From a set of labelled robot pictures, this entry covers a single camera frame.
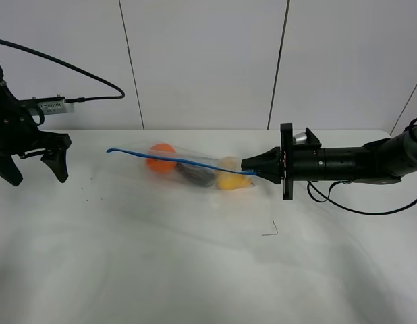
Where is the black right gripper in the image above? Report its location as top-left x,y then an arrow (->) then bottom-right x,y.
241,123 -> 325,200

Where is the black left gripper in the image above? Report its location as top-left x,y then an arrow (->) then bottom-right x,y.
0,65 -> 72,186

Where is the clear zip bag blue zipper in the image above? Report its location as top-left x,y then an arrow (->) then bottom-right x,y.
104,141 -> 261,194

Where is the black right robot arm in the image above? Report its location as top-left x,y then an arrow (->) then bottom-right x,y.
241,120 -> 417,200

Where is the yellow toy pear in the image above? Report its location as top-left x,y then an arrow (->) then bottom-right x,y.
215,157 -> 255,190

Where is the dark purple toy eggplant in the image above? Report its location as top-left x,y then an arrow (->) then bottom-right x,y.
175,163 -> 215,188

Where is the orange toy fruit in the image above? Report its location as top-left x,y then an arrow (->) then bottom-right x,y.
146,143 -> 178,173

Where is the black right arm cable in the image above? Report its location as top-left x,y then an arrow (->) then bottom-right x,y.
306,116 -> 417,215

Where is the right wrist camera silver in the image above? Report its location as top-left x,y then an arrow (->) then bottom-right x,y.
293,128 -> 322,149

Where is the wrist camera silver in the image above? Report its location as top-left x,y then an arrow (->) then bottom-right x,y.
19,97 -> 74,116
293,128 -> 322,149

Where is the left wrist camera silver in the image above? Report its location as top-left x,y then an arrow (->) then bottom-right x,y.
19,97 -> 74,116

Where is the black left camera cable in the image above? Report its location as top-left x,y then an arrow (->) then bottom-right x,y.
0,36 -> 126,103

